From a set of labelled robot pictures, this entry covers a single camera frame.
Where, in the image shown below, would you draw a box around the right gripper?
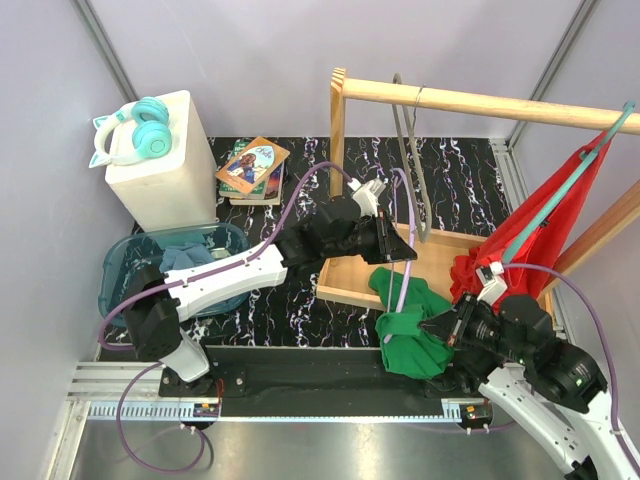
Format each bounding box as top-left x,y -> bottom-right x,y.
417,289 -> 530,364

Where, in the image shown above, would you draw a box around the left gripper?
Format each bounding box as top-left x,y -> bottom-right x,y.
324,208 -> 416,264

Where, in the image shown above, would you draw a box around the grey hanger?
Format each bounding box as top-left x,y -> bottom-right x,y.
391,104 -> 432,243

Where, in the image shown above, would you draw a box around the green tank top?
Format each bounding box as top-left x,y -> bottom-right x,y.
368,267 -> 453,380

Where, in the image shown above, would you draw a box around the blue tank top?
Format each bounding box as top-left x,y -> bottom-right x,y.
159,242 -> 230,273

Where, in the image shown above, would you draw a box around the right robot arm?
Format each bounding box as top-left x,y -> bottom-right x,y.
419,294 -> 639,479

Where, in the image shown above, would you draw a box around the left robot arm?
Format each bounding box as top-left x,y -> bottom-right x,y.
122,196 -> 417,396

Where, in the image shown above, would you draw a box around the red tank top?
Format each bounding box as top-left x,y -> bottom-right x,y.
450,133 -> 610,301

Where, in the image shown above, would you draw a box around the teal hanger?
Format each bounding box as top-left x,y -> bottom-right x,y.
501,101 -> 635,264

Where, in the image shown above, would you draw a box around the wooden clothes rack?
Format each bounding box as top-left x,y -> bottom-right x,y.
330,68 -> 639,301

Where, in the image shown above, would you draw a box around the orange top book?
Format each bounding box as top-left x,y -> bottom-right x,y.
216,137 -> 290,195

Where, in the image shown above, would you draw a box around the green bottom book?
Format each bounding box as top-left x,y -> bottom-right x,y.
218,163 -> 285,206

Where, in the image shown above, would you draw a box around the white box stand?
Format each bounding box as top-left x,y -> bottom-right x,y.
104,90 -> 216,232

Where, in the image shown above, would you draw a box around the teal plastic bin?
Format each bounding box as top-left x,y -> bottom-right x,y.
98,223 -> 249,316

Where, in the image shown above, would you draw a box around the teal cat-ear headphones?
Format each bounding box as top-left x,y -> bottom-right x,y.
89,97 -> 172,168

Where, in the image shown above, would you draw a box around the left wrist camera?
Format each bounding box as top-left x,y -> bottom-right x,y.
347,178 -> 386,217

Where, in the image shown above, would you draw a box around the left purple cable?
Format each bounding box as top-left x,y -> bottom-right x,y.
97,162 -> 356,471

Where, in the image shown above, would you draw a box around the purple cable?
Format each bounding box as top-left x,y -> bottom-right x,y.
502,262 -> 640,461
97,162 -> 356,471

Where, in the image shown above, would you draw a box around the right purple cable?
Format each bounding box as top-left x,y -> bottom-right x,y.
502,262 -> 640,461

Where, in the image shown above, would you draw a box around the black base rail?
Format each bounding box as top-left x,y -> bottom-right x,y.
159,346 -> 485,424

